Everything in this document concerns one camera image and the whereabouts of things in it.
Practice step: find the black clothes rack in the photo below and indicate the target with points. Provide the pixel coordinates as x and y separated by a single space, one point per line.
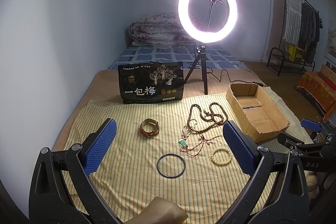
301 26

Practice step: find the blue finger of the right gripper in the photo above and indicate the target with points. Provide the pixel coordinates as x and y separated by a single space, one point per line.
311 125

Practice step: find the left gloved hand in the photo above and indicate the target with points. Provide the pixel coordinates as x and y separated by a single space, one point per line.
160 211

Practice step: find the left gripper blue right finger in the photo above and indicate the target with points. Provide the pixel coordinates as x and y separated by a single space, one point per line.
288 201

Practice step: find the tan blanket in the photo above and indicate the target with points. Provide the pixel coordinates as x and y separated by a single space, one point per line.
105 88

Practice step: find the brown cardboard box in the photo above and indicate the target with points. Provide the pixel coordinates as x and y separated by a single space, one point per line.
258 115

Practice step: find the orange wooden crate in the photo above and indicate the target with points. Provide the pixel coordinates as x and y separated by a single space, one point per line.
321 87

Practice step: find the striped yellow cloth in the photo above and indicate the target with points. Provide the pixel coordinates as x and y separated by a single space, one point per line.
136 169

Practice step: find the folded floral quilt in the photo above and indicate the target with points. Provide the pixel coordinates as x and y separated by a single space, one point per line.
162 29

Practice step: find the green pendant charm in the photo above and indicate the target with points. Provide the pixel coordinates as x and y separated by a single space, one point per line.
182 143

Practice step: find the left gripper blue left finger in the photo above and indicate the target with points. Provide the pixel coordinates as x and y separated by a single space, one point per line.
61 190

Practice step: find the yellow box on rack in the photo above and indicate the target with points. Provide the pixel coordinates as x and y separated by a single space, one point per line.
296 54

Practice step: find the red strap wristwatch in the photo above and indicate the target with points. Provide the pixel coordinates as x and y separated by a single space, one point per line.
149 128

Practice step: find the black snack bag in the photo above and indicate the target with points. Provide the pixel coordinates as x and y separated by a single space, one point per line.
151 82

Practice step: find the blue patterned bed sheet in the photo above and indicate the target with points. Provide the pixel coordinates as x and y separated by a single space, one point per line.
217 56

